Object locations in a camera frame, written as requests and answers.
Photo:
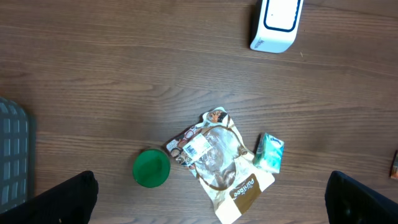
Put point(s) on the beige brown snack pouch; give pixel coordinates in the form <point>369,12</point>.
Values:
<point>214,152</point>

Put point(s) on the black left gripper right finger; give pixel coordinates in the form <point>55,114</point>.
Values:
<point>349,201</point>

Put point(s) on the white barcode scanner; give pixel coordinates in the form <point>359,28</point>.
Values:
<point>275,25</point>

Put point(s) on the green lid jar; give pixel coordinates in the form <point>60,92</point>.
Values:
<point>151,168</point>

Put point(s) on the small teal tissue pack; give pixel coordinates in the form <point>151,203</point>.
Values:
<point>269,153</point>

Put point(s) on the orange tissue pack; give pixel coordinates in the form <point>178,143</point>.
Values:
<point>394,167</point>

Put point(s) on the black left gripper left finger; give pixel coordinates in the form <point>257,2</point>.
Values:
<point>72,201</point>

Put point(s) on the black mesh basket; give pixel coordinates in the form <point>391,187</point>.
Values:
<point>17,155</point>

